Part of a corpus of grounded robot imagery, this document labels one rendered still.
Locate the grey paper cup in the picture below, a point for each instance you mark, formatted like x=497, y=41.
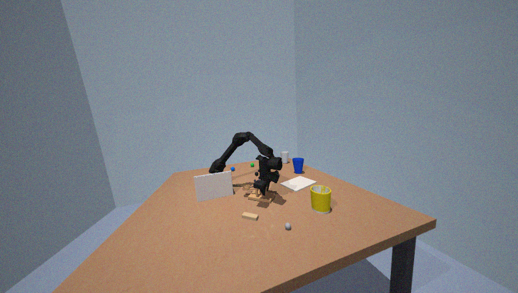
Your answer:
x=284, y=156

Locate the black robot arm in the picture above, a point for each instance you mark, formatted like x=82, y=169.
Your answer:
x=271, y=162

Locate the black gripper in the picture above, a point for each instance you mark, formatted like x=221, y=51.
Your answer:
x=262, y=184

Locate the white rectangular sheet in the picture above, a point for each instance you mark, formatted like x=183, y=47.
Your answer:
x=298, y=183

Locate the yellow cup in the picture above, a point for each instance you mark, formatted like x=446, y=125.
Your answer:
x=320, y=199

